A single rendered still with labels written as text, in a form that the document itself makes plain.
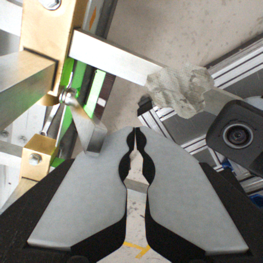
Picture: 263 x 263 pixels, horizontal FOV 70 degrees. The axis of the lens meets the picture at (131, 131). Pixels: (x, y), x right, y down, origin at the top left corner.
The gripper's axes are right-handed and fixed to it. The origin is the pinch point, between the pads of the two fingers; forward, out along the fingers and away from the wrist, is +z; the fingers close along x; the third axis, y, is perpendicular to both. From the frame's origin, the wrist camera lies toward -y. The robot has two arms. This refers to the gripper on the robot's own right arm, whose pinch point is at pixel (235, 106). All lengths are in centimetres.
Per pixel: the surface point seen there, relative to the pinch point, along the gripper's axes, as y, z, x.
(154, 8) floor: -11, 83, 13
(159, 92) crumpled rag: -12.7, -3.9, -1.3
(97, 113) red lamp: -19.3, 12.4, -15.3
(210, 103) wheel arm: -5.7, -3.4, -0.3
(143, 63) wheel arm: -15.8, -3.4, 1.1
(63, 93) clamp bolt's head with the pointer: -24.0, -2.8, -6.4
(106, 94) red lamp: -19.0, 12.4, -10.3
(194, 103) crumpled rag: -8.4, -5.1, -0.7
